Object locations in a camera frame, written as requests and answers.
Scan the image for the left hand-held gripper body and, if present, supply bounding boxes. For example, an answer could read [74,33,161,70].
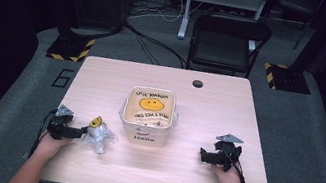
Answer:
[45,102,82,144]

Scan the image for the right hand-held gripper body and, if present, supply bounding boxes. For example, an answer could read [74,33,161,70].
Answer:
[208,130,245,176]

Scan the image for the yellow wrapper piece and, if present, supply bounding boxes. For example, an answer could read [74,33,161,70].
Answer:
[88,114,105,130]

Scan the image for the clear plastic bag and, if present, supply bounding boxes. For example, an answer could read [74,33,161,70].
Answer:
[78,118,121,158]

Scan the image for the white bin with smiley print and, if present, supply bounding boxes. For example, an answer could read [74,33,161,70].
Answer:
[114,82,184,151]

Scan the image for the person's left hand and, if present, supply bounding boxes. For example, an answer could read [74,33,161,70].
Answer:
[34,130,75,164]

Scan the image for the person's right hand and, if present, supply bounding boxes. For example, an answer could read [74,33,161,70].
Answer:
[208,162,249,183]

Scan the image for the black table grommet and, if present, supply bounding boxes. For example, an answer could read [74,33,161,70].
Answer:
[190,78,205,90]

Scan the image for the black striped stand base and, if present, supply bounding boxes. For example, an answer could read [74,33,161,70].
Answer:
[259,61,316,97]
[44,28,97,67]

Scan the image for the black folding chair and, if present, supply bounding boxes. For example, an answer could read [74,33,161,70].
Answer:
[184,8,275,84]

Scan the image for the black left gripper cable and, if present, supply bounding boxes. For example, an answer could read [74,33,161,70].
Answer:
[27,104,59,162]

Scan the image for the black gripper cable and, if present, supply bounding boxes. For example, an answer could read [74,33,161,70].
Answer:
[218,149,254,183]
[27,104,59,162]

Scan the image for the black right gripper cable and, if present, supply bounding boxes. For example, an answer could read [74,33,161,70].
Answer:
[218,149,254,183]

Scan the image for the black floor cable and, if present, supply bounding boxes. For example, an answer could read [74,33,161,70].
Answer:
[118,22,193,71]

